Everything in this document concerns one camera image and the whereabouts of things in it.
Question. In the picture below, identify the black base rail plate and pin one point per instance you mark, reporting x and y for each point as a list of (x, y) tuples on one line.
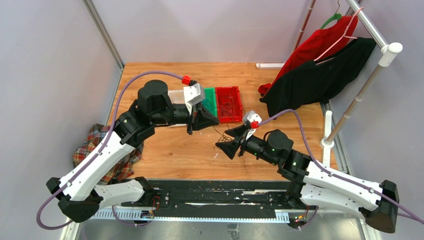
[(218, 199)]

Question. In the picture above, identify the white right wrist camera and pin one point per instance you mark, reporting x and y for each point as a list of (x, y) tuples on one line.
[(253, 120)]

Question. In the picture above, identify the red shirt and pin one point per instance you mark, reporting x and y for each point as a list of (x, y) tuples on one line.
[(321, 44)]

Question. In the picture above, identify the green plastic bin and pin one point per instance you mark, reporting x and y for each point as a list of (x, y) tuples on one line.
[(210, 102)]

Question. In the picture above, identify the black shirt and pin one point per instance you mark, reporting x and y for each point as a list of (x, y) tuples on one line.
[(320, 81)]

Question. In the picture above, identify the pink hanger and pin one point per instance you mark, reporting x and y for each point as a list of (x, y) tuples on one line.
[(342, 36)]

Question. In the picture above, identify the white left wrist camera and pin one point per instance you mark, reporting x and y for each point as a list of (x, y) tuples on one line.
[(193, 95)]

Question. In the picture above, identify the grey corner wall post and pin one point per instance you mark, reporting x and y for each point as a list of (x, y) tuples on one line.
[(97, 20)]

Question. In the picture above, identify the green hanger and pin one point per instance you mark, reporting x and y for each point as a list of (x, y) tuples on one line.
[(335, 17)]

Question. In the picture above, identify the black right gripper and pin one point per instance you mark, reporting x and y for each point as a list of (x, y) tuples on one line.
[(236, 132)]

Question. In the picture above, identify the white translucent plastic bin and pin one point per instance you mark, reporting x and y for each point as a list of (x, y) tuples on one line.
[(177, 97)]

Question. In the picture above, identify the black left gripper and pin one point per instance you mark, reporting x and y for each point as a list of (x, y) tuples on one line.
[(200, 119)]

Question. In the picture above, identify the red plastic bin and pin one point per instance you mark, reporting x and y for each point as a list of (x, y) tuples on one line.
[(229, 104)]

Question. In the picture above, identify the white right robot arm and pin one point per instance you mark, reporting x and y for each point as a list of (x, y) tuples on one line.
[(314, 184)]

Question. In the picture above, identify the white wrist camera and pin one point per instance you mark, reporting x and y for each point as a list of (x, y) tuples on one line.
[(253, 120), (193, 95)]

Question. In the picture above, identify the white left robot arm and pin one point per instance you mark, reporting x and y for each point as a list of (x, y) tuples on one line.
[(80, 194)]

